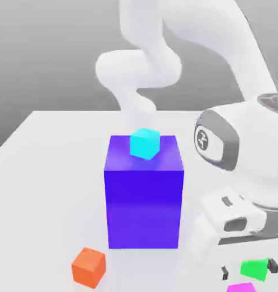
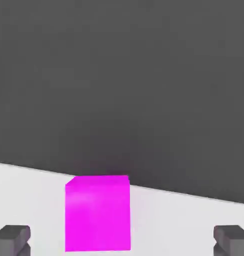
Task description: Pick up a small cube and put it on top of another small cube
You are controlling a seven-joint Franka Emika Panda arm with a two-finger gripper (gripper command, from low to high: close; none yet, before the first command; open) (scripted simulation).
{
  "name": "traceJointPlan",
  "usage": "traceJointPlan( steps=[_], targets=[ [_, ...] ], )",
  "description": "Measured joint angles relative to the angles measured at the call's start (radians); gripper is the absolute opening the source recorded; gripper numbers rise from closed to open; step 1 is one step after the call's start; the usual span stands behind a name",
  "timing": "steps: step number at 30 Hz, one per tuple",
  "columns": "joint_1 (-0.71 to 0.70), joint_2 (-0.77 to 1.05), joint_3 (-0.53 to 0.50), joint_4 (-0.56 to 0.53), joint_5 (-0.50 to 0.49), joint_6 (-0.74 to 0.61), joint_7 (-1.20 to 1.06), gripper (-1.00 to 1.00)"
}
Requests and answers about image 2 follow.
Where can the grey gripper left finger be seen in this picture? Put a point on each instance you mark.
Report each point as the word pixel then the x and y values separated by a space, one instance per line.
pixel 11 239

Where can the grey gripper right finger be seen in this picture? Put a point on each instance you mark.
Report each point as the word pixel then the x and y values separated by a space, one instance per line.
pixel 233 240

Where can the large magenta box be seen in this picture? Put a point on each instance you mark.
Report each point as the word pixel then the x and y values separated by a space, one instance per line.
pixel 98 216

